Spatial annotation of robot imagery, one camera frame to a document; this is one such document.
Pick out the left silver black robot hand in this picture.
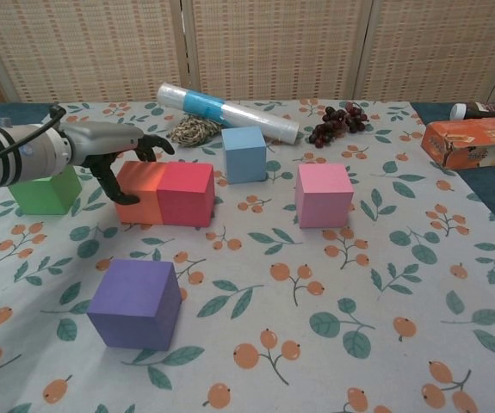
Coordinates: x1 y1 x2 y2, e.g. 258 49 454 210
59 121 175 206

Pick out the orange cube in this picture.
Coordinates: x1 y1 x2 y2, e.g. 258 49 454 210
114 161 164 225

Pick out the green cube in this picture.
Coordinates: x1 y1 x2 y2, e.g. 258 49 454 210
8 165 83 216

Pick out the red cube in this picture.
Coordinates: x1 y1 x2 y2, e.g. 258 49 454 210
156 162 216 228

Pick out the light blue cube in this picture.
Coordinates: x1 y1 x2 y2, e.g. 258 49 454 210
220 126 268 185

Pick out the pink cube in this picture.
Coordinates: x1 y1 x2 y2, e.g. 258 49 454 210
294 163 356 228

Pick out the clear film roll blue label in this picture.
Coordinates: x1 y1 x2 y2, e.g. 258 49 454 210
157 82 300 145

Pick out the purple cube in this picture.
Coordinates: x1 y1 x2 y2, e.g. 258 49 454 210
86 259 183 352

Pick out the dark purple grape bunch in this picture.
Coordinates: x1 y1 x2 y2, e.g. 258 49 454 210
308 102 371 149

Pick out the floral tablecloth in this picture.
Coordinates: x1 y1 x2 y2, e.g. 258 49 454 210
0 98 495 413

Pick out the orange carton box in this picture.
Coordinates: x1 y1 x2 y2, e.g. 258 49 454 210
421 115 495 170

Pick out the grape juice bottle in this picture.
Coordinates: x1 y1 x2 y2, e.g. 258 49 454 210
449 102 495 121

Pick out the black left hand cable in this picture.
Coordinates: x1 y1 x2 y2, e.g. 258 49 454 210
0 104 67 177

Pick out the braided rope bundle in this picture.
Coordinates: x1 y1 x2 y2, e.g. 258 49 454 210
165 112 231 149

